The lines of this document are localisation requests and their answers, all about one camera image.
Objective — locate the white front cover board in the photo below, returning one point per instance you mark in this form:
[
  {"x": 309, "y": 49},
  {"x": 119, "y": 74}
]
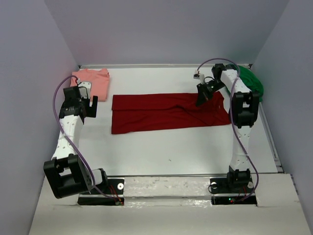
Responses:
[{"x": 175, "y": 206}]

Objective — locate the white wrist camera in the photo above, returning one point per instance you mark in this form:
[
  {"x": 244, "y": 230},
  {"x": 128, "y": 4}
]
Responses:
[
  {"x": 85, "y": 89},
  {"x": 199, "y": 76}
]

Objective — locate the folded pink t shirt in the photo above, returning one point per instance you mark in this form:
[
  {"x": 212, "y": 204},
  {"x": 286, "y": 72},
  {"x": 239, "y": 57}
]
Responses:
[{"x": 99, "y": 79}]

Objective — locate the aluminium table frame rail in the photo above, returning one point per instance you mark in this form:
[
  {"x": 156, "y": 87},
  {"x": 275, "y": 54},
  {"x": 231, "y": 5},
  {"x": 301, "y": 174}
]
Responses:
[{"x": 128, "y": 66}]

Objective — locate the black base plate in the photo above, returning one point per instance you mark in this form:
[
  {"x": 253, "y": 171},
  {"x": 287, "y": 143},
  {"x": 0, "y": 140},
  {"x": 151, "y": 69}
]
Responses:
[
  {"x": 232, "y": 193},
  {"x": 109, "y": 195}
]

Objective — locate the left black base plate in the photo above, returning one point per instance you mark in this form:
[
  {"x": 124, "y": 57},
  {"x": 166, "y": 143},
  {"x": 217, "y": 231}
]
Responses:
[{"x": 109, "y": 195}]

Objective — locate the green t shirt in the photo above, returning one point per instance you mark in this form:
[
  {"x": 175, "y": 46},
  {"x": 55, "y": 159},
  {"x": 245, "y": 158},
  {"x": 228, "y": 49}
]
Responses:
[{"x": 252, "y": 82}]

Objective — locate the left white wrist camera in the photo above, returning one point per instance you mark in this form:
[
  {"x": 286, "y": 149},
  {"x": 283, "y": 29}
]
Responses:
[{"x": 85, "y": 89}]

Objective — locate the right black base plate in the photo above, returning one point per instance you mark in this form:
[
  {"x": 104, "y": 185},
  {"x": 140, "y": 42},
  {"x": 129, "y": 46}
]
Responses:
[{"x": 232, "y": 193}]

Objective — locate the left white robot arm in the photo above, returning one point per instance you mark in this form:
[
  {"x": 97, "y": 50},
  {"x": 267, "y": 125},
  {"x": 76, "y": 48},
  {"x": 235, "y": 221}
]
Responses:
[{"x": 68, "y": 172}]

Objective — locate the red t shirt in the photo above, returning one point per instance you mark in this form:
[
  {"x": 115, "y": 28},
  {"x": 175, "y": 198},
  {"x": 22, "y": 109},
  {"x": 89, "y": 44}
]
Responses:
[{"x": 151, "y": 112}]

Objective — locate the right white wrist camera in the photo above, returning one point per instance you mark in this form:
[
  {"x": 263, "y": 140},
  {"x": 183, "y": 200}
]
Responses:
[{"x": 199, "y": 76}]

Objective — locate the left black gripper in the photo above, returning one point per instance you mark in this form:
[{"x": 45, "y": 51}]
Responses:
[{"x": 91, "y": 112}]

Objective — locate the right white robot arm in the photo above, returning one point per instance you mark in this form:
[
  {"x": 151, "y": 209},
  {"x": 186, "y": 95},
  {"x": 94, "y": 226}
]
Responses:
[{"x": 243, "y": 113}]

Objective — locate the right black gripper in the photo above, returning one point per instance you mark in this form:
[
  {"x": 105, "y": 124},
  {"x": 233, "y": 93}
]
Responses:
[{"x": 203, "y": 96}]

